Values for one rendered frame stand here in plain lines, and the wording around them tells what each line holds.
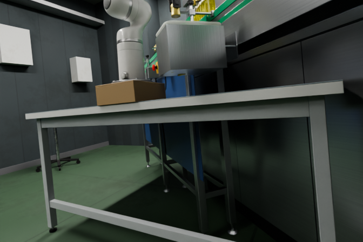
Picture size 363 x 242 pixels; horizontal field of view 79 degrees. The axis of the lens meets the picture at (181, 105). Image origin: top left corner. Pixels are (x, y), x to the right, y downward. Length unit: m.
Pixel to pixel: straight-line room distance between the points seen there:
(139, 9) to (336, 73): 0.84
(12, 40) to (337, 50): 3.70
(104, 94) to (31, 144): 2.98
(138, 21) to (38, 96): 3.06
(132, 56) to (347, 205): 0.97
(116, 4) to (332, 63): 0.86
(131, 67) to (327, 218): 0.89
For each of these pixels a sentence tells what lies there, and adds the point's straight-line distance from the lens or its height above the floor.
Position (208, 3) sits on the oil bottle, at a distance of 1.23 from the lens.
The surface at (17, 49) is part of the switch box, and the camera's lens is 3.89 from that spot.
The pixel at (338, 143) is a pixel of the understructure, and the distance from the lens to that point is 0.89.
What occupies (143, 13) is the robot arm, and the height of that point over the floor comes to 1.16.
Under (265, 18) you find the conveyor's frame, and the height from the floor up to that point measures 0.97.
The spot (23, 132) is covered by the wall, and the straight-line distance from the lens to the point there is 3.89.
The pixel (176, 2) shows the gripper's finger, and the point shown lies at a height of 1.10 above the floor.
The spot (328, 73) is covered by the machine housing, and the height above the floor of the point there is 0.78.
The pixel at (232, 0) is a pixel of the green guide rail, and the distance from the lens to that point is 0.98.
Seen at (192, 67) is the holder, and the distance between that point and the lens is 0.78.
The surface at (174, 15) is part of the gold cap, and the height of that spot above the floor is 1.07.
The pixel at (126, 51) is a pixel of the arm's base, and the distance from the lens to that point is 1.04.
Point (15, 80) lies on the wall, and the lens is 3.91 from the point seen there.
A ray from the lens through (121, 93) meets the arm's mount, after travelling 0.97.
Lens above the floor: 0.73
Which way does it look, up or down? 1 degrees down
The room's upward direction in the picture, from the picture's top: 5 degrees counter-clockwise
